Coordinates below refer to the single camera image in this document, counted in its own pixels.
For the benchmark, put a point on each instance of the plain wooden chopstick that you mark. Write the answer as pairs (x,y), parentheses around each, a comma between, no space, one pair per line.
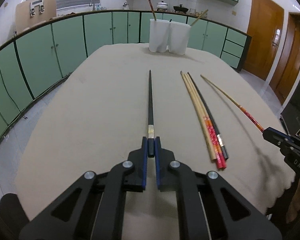
(200,113)

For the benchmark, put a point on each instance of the brown wooden door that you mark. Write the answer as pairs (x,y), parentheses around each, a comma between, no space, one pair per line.
(288,65)
(265,28)

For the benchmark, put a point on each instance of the black cabinet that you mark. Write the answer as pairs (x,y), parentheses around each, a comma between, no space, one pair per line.
(290,115)

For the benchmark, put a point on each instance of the green lower kitchen cabinets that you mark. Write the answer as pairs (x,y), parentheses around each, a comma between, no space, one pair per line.
(34,62)

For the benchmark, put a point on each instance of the white cooking pot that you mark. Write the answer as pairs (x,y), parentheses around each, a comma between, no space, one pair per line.
(162,6)

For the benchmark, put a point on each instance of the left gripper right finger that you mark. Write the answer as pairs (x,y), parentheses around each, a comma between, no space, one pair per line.
(208,206)

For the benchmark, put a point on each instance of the chrome sink faucet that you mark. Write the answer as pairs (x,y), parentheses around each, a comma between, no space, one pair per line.
(92,4)

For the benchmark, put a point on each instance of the red patterned wooden chopstick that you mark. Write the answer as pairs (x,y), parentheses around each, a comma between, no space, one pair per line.
(220,161)

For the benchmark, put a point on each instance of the black chopstick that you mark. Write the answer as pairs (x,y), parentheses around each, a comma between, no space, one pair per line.
(150,118)
(213,123)

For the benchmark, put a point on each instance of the white utensil holder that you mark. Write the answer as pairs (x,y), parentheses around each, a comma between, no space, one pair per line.
(158,35)
(178,38)

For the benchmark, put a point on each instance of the beige tablecloth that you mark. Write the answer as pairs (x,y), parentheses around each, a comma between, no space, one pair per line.
(100,115)

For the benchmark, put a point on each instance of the cardboard panel with device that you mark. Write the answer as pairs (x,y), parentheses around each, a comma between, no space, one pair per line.
(33,12)

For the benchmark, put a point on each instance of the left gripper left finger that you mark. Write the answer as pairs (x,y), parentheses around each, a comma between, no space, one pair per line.
(93,206)

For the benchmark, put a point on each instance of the white right utensil holder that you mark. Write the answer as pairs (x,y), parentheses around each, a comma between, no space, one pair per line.
(178,38)

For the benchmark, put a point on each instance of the right hand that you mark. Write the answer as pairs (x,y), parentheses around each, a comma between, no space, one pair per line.
(294,206)

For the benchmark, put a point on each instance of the white left utensil holder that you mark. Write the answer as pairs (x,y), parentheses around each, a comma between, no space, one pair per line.
(158,35)

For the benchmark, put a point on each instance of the black wok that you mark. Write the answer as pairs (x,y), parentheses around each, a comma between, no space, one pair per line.
(180,9)

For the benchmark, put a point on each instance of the red handled bamboo chopstick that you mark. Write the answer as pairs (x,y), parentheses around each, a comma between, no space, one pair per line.
(252,119)

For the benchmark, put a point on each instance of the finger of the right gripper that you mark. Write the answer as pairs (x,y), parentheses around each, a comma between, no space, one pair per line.
(274,136)

